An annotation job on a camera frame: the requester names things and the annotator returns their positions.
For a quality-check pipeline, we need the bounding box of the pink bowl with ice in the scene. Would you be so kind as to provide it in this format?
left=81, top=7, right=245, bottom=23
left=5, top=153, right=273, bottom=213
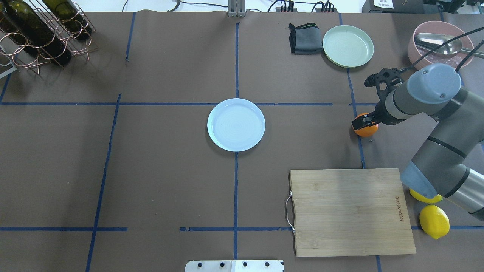
left=407, top=20, right=475, bottom=76

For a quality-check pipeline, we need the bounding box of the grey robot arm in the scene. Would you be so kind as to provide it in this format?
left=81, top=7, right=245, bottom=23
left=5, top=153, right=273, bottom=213
left=352, top=63, right=484, bottom=221

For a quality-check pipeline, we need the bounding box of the light green plate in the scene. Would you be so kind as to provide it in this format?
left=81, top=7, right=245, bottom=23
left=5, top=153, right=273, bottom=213
left=322, top=25, right=374, bottom=68

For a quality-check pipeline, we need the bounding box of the dark wine bottle upper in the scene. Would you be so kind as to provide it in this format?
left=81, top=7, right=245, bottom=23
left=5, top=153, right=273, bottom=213
left=43, top=0, right=92, bottom=41

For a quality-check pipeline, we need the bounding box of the yellow lemon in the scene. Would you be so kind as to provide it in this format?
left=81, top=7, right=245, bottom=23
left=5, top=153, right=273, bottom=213
left=409, top=188, right=443, bottom=204
left=419, top=204, right=450, bottom=240

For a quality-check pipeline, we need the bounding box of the orange mandarin fruit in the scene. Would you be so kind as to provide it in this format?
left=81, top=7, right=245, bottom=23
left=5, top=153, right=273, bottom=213
left=351, top=113, right=379, bottom=137

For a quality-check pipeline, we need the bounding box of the bamboo cutting board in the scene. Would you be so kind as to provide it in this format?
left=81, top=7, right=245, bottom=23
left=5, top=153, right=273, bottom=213
left=289, top=168, right=416, bottom=258

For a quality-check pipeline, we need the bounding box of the copper wire bottle rack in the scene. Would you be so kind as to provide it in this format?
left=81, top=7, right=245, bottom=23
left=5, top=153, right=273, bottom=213
left=1, top=0, right=99, bottom=74

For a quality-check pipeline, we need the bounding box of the metal ice scoop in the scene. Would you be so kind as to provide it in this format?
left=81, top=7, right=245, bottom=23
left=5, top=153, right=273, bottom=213
left=414, top=33, right=472, bottom=56

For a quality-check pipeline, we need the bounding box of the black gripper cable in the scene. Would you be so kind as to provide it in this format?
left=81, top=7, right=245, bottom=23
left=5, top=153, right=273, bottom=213
left=399, top=26, right=484, bottom=74

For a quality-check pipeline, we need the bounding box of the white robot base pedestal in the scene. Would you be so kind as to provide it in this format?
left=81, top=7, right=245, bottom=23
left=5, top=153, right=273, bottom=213
left=185, top=260, right=285, bottom=272

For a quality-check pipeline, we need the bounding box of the dark wine bottle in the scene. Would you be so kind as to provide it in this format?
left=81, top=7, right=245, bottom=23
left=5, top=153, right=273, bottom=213
left=1, top=0, right=71, bottom=66
left=43, top=0, right=92, bottom=41

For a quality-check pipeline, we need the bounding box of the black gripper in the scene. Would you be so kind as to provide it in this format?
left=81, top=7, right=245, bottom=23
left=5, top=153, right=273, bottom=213
left=351, top=68, right=403, bottom=131

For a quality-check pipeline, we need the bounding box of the upper yellow lemon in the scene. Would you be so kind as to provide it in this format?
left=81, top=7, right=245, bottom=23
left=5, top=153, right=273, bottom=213
left=419, top=204, right=450, bottom=240

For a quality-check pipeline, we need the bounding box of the folded grey cloth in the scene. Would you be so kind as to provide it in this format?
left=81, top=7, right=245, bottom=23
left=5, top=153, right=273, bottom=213
left=288, top=23, right=323, bottom=55

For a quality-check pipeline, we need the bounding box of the light blue plate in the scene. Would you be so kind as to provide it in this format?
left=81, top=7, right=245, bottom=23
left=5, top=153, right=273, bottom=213
left=207, top=98, right=266, bottom=152

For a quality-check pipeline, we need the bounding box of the lower yellow lemon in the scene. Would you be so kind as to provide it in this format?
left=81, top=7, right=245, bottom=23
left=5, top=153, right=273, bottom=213
left=409, top=188, right=443, bottom=204

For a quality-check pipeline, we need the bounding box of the dark wine bottle lower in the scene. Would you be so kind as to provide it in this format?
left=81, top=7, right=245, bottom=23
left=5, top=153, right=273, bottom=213
left=1, top=0, right=71, bottom=66

